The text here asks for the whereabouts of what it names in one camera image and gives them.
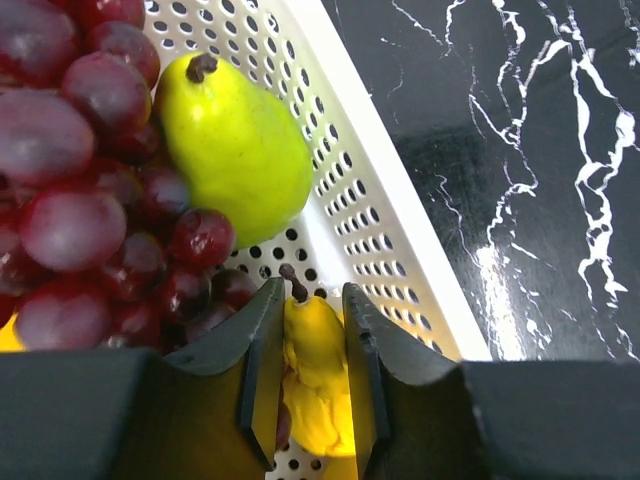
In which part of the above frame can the white perforated plastic basket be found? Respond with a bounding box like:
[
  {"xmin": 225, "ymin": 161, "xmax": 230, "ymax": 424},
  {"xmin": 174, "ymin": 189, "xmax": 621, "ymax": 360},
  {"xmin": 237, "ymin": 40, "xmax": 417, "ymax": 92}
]
[{"xmin": 139, "ymin": 0, "xmax": 494, "ymax": 480}]

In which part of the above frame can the yellow pear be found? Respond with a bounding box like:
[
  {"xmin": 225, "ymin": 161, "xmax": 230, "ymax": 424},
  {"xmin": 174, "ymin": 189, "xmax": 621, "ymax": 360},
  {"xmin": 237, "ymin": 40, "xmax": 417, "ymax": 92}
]
[{"xmin": 279, "ymin": 263, "xmax": 356, "ymax": 458}]

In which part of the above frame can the red grape bunch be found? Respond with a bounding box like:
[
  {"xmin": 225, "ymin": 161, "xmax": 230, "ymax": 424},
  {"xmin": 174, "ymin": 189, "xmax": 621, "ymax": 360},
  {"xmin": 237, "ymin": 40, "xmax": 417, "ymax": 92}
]
[{"xmin": 1, "ymin": 1, "xmax": 257, "ymax": 351}]

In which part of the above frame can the green pear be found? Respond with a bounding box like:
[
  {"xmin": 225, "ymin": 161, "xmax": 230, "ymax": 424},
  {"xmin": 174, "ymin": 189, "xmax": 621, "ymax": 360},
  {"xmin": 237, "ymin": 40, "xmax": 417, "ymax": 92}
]
[{"xmin": 154, "ymin": 53, "xmax": 313, "ymax": 249}]

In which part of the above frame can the yellow lemon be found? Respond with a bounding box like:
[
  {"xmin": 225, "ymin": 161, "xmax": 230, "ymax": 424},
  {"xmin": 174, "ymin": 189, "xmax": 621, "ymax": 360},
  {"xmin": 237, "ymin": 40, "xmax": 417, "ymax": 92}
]
[{"xmin": 0, "ymin": 313, "xmax": 27, "ymax": 354}]

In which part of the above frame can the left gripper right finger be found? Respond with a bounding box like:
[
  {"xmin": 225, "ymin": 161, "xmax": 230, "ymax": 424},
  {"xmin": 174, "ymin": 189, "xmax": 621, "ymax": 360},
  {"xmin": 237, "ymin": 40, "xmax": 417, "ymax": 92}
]
[{"xmin": 342, "ymin": 283, "xmax": 639, "ymax": 479}]

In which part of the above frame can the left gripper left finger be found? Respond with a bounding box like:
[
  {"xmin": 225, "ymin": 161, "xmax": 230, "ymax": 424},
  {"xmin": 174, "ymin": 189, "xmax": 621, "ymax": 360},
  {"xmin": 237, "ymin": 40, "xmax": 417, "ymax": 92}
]
[{"xmin": 1, "ymin": 278, "xmax": 285, "ymax": 479}]

